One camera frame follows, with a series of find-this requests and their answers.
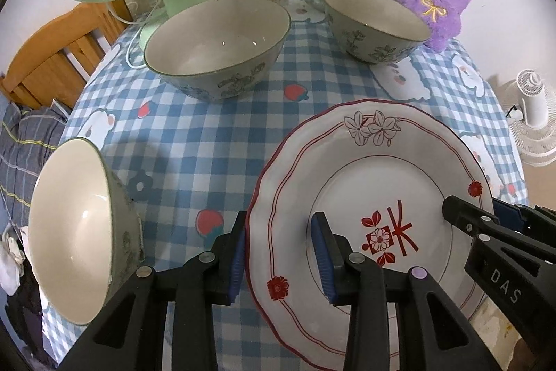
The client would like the white plate with red pattern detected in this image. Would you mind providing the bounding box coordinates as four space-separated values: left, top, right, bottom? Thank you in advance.
245 98 496 371

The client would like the dark cloth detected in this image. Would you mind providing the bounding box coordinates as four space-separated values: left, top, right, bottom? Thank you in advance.
0 288 57 367

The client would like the large grey floral bowl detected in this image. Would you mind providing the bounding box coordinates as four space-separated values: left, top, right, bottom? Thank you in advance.
28 137 145 326

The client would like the white fan cable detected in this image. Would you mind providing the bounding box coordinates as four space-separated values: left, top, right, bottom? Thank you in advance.
108 0 168 68

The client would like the white standing fan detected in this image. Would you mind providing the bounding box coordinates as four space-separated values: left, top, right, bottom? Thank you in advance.
499 69 556 167

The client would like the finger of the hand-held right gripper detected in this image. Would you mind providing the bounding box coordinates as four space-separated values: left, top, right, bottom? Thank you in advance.
493 199 556 250
441 196 501 240

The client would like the crumpled white cloth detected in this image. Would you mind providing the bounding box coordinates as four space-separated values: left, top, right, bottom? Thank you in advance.
0 223 29 298

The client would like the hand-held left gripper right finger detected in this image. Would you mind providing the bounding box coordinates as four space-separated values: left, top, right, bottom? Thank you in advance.
310 211 496 371

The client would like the blue checked tablecloth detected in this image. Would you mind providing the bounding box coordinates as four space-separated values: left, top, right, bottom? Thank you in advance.
41 0 528 371

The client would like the grey plaid pillow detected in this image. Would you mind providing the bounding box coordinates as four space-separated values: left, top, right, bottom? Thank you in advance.
0 99 70 233

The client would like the wooden headboard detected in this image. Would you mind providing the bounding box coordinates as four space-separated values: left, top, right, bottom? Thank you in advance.
0 1 133 111

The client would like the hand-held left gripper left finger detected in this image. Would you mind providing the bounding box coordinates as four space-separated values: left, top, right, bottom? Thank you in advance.
56 210 248 371

